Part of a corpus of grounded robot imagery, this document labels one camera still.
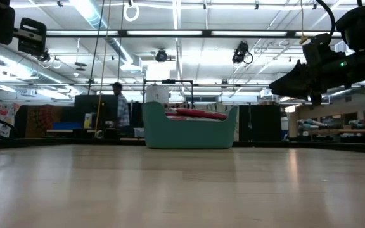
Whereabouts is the white cable ring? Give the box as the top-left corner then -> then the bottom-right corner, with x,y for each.
123,0 -> 141,22

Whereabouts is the person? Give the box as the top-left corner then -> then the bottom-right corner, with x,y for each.
110,81 -> 131,129

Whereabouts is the blue box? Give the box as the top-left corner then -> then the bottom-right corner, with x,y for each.
52,121 -> 82,130

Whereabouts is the yellow hanging rope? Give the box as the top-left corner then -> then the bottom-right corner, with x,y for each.
94,0 -> 112,136

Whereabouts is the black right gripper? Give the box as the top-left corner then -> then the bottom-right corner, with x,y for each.
269,47 -> 365,107

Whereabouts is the black cabinet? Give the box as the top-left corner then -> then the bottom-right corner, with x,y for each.
238,104 -> 282,143

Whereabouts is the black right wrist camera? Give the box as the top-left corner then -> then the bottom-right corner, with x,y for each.
302,33 -> 333,68

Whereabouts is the brown patterned cloth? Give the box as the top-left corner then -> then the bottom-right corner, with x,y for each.
25,105 -> 63,137

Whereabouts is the floral cloth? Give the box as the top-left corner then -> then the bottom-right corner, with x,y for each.
0,102 -> 21,137

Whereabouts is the black overhead camera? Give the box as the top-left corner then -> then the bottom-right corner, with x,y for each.
232,41 -> 254,65

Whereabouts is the black overhead frame beam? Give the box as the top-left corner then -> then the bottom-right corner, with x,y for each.
0,81 -> 275,88
46,29 -> 342,39

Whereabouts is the black hanging cable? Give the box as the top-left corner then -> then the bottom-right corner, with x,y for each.
116,0 -> 125,96
87,0 -> 106,96

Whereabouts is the red popcorn bag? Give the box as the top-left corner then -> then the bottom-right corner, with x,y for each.
165,111 -> 225,122
173,108 -> 229,121

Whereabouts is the yellow hanging cord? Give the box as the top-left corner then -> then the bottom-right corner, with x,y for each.
298,0 -> 309,45

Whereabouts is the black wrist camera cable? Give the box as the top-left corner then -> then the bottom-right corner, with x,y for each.
314,0 -> 336,36

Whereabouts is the teal plastic basket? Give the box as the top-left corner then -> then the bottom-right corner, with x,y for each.
142,101 -> 239,150

